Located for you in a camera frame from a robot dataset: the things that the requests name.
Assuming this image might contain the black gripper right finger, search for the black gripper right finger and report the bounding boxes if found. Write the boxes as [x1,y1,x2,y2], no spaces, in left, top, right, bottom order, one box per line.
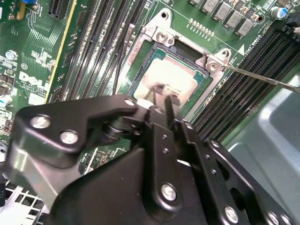
[165,96,296,225]

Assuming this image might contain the thin wire locking lever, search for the thin wire locking lever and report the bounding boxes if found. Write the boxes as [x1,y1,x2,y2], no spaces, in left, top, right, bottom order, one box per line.
[113,22,134,97]
[220,63,300,90]

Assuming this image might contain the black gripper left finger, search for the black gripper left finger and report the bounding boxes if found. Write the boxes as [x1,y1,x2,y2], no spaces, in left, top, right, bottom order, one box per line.
[13,93,185,214]

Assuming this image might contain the silver topped CPU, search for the silver topped CPU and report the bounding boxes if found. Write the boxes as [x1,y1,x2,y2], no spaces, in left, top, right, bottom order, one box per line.
[127,48,211,111]

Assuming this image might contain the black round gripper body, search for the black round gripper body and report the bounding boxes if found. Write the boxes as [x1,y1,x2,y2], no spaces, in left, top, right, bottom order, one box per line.
[46,149,219,225]

